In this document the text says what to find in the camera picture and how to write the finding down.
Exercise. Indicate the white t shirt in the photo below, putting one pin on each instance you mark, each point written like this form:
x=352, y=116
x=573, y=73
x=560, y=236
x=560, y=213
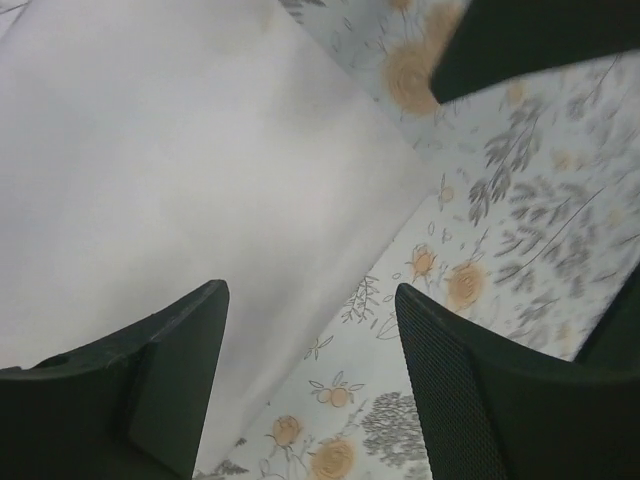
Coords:
x=150, y=146

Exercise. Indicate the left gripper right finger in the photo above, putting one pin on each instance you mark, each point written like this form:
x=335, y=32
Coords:
x=490, y=408

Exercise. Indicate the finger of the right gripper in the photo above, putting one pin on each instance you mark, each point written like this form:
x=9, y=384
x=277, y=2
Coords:
x=495, y=41

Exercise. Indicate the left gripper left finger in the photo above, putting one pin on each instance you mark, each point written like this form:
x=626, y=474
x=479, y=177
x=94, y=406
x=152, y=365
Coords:
x=130, y=405

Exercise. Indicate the floral patterned table mat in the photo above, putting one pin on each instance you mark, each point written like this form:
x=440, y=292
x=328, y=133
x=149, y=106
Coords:
x=529, y=228

